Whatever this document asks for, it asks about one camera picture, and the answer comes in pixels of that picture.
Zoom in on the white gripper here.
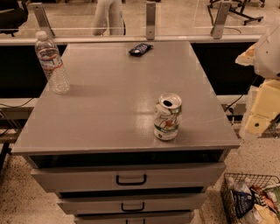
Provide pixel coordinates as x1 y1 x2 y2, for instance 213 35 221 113
235 24 280 136

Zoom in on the clear plastic water bottle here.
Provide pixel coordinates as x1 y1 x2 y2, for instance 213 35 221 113
35 31 70 95

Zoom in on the white green 7up can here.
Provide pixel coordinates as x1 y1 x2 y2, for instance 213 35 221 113
153 93 182 141

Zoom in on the office chair base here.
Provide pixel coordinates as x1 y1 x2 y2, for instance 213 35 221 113
207 0 263 25

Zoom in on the top grey drawer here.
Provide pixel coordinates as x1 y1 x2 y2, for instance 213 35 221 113
31 162 226 193

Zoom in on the grey drawer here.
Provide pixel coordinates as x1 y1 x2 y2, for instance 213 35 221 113
58 193 206 215
74 211 194 224
31 162 226 193

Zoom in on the blue chip bag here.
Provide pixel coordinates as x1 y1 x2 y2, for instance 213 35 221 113
232 191 254 219

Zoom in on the red snack bag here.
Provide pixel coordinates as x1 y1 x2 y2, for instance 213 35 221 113
250 185 277 212

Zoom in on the dark blue snack packet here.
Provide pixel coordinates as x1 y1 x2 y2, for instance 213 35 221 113
129 43 153 56

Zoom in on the grey drawer cabinet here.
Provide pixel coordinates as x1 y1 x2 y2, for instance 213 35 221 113
11 40 242 224

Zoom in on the yellow snack bag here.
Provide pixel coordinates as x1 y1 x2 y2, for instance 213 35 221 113
243 204 280 224

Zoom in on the middle grey drawer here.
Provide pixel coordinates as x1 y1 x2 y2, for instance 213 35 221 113
58 193 206 215

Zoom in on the bottom grey drawer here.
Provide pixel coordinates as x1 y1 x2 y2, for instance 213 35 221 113
74 211 194 224

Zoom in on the black office chair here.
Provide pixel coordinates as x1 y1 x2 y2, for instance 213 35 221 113
0 0 29 36

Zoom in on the black cable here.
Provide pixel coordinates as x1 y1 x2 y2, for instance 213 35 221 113
223 76 259 113

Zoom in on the right metal bracket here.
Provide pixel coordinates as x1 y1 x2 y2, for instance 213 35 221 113
211 0 231 39

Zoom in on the metal bracket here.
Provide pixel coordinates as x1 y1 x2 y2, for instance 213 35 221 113
211 0 231 39
146 1 156 40
31 3 55 39

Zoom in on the wire basket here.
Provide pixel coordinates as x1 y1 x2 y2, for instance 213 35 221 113
220 173 279 224

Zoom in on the middle metal bracket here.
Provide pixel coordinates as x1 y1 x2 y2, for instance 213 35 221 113
146 1 156 40

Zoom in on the left metal bracket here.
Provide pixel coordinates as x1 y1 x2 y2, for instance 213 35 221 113
31 3 55 39

